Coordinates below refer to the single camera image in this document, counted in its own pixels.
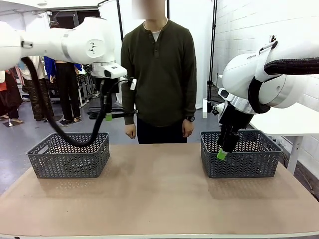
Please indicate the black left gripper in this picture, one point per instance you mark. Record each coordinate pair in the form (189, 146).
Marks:
(108, 107)

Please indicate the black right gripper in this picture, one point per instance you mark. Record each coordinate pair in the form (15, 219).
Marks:
(234, 119)

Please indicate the person's right forearm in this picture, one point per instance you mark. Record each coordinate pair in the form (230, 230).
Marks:
(129, 107)

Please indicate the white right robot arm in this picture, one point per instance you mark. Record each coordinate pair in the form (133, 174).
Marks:
(239, 72)

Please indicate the person's left forearm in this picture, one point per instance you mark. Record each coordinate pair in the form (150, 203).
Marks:
(190, 99)

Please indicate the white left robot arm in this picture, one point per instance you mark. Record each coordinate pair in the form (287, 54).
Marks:
(82, 44)

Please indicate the person's right hand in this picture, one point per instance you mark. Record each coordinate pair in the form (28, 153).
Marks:
(130, 130)

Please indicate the person's left hand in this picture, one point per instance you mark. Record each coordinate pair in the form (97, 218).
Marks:
(188, 129)

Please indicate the black tripod legs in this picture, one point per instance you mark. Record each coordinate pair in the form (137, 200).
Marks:
(124, 114)

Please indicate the grey perforated plastic basket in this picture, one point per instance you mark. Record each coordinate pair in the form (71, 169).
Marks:
(249, 164)
(69, 164)

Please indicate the background workbench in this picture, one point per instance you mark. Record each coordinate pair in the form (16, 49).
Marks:
(84, 84)

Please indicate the mannequin in blue top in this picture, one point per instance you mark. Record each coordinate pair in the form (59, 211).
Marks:
(66, 94)

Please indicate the black wristwatch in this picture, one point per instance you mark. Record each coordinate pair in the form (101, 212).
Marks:
(190, 119)

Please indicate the white table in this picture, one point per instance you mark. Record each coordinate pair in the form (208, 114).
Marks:
(274, 122)

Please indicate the person's black trousers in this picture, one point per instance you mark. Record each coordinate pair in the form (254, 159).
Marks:
(159, 133)

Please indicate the person in green sweater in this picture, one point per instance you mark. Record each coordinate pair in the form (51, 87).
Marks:
(159, 74)

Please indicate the mannequin in cream sweater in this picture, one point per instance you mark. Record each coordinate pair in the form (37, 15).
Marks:
(37, 99)

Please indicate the black light stand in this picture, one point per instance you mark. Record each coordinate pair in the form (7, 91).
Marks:
(119, 20)
(213, 37)

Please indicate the mannequin in patterned clothes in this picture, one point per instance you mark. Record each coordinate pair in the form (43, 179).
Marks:
(10, 97)

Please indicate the white backdrop screen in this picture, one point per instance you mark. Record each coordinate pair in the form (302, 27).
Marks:
(202, 49)

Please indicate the black framed doorway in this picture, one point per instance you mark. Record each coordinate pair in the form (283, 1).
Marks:
(64, 18)

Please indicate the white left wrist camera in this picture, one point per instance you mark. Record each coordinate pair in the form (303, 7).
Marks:
(133, 84)

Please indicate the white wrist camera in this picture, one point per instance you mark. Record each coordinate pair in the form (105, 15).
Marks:
(133, 84)
(219, 107)

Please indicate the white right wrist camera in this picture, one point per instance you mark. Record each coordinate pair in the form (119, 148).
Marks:
(219, 107)

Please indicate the aluminium table frame rail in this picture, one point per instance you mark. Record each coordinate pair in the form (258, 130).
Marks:
(159, 236)

